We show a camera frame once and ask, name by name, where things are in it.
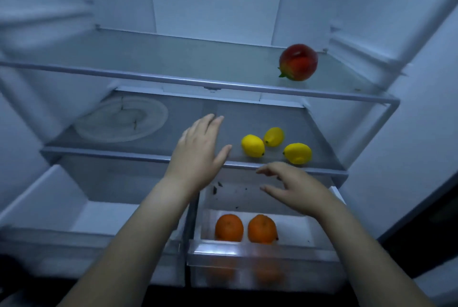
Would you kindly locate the yellow lemon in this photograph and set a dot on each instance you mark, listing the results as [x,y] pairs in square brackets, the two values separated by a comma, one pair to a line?
[253,146]
[297,153]
[274,137]

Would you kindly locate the small red fruit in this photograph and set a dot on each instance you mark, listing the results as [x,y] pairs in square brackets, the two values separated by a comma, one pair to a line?
[298,62]

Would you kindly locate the black refrigerator body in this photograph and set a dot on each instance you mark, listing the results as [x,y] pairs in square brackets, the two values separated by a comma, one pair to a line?
[411,121]

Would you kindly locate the person's right hand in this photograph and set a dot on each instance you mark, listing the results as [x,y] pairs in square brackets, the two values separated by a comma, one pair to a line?
[304,192]

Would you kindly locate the glass refrigerator shelf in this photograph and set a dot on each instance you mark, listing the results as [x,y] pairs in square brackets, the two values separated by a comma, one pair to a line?
[161,56]
[214,117]

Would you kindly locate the person's right forearm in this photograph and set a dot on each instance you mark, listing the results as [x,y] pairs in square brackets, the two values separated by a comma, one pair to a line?
[372,264]

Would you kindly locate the crisper drawer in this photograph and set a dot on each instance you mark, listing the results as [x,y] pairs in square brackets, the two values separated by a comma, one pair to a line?
[304,267]
[53,210]

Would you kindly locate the person's left hand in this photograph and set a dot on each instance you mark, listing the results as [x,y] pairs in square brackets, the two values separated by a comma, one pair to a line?
[195,160]

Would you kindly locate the person's left forearm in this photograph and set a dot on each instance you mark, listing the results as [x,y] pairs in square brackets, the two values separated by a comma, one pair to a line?
[125,256]

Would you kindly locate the clear round plate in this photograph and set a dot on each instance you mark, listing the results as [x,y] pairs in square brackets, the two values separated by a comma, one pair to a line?
[121,119]

